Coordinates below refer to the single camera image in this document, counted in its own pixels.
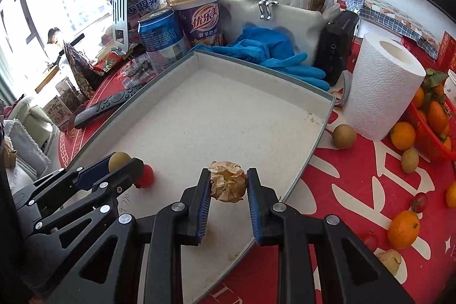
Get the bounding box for blue rubber gloves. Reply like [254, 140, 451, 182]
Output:
[192, 25, 330, 91]

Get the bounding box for red printed tablecloth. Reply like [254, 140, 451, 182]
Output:
[57, 37, 456, 304]

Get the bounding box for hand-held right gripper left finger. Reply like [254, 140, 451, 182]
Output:
[46, 168, 213, 304]

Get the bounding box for black remote control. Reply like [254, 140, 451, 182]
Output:
[74, 81, 143, 128]

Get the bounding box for white paper cup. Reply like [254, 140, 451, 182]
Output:
[445, 69, 456, 96]

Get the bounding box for large orange tangerine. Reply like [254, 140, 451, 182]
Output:
[388, 210, 421, 249]

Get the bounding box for purple milk tea cup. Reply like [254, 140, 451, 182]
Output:
[168, 0, 224, 52]

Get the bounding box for grey looped handle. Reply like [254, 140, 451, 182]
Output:
[331, 71, 351, 106]

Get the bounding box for large clear snack bag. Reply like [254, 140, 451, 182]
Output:
[107, 0, 168, 41]

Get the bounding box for red cherry tomato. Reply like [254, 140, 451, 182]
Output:
[411, 192, 429, 214]
[135, 164, 155, 189]
[363, 232, 380, 252]

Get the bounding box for black box device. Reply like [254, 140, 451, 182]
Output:
[313, 10, 360, 87]

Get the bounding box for white slotted spatula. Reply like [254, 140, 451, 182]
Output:
[111, 0, 129, 53]

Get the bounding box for grey rectangular tray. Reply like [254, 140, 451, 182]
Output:
[64, 45, 336, 304]

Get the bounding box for dark seed snack bag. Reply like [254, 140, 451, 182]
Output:
[64, 42, 104, 101]

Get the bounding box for white paper towel roll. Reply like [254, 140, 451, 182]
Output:
[343, 32, 426, 141]

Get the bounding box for red gift box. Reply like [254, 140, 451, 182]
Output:
[436, 31, 456, 71]

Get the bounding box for blue beverage can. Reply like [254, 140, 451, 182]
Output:
[138, 8, 189, 75]

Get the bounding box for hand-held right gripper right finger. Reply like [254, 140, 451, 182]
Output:
[246, 168, 416, 304]

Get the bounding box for red basket of oranges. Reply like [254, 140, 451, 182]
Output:
[411, 68, 453, 148]

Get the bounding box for red snack packet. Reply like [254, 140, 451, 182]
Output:
[93, 53, 125, 75]

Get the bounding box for clear snack jar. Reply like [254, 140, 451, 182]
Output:
[57, 78, 86, 112]

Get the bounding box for dry-husked physalis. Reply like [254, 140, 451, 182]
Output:
[377, 249, 402, 276]
[208, 161, 248, 203]

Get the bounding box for checked cloth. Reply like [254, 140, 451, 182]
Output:
[345, 0, 439, 59]

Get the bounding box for labelled cardboard box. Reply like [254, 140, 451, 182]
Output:
[43, 95, 72, 128]

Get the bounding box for light grey sofa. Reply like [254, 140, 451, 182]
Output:
[0, 95, 61, 180]

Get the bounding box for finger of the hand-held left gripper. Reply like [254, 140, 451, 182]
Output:
[12, 154, 115, 209]
[21, 157, 145, 290]

